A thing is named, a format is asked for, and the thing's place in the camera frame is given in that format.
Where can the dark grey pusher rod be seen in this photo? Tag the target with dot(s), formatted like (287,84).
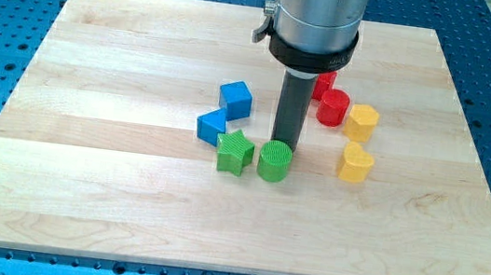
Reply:
(295,97)

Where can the black clamp ring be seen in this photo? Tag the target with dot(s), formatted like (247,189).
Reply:
(308,62)

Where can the blue triangle block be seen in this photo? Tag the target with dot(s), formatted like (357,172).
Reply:
(210,125)

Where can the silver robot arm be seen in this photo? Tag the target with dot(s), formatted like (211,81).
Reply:
(309,38)

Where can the blue cube block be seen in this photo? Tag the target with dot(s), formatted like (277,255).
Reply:
(236,99)

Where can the red block behind rod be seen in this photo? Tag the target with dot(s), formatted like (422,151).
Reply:
(324,82)

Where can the red cylinder block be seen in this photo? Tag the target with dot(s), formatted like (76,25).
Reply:
(333,107)

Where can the yellow pentagon block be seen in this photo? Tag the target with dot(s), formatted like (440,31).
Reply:
(361,123)

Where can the green cylinder block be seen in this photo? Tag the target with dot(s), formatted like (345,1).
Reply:
(274,161)

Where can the green star block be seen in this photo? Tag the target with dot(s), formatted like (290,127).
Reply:
(234,152)

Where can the yellow heart block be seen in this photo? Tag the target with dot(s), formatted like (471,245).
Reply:
(355,163)

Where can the light wooden board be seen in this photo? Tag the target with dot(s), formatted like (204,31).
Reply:
(99,155)

